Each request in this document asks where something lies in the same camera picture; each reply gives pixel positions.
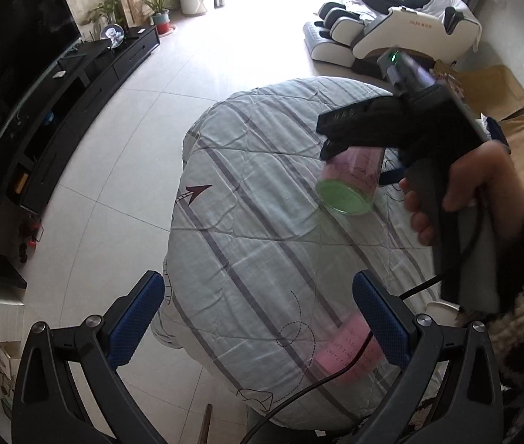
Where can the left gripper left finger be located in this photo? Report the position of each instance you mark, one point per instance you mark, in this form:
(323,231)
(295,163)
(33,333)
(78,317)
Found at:
(47,407)

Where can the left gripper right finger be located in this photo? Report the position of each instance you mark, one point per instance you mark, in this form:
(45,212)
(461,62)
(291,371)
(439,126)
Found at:
(467,407)

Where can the green and pink plastic cup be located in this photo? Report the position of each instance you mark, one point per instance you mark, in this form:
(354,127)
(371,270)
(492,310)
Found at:
(348,181)

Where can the white paper cup far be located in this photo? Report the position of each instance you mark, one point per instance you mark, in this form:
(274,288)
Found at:
(443,313)

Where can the right hand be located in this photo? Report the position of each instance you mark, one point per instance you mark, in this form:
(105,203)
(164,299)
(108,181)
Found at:
(488,168)

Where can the tan folding chair far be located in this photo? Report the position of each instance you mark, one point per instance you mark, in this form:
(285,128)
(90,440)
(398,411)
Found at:
(491,91)

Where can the white massage chair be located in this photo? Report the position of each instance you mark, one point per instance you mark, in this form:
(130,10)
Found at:
(354,33)

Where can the striped grey table cloth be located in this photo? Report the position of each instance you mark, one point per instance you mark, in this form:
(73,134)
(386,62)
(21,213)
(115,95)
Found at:
(259,272)

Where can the potted plant red pot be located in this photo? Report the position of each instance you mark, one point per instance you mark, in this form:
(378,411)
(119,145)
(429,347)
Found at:
(160,14)

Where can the crystal ball ornament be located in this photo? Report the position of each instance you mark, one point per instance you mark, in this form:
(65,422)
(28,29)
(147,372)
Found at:
(113,34)

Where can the black tv cabinet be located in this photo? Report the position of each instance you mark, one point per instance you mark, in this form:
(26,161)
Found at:
(38,141)

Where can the green plant on cabinet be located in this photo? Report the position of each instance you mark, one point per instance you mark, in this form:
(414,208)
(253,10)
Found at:
(106,13)

